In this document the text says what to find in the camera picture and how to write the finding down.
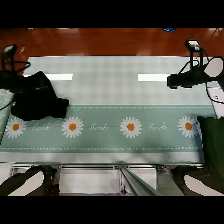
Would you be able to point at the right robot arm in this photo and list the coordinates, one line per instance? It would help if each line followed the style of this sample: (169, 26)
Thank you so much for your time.
(213, 68)

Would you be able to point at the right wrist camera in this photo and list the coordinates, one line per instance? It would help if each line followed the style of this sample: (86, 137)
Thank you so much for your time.
(193, 46)

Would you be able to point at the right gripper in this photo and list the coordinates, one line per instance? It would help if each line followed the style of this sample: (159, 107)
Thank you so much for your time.
(183, 80)

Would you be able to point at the silver frame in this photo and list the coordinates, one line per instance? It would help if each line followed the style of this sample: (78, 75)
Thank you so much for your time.
(100, 176)

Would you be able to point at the dark green garment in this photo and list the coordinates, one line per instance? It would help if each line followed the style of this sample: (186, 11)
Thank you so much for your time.
(213, 146)

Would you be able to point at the black garment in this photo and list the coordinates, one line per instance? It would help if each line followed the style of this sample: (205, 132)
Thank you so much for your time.
(38, 100)

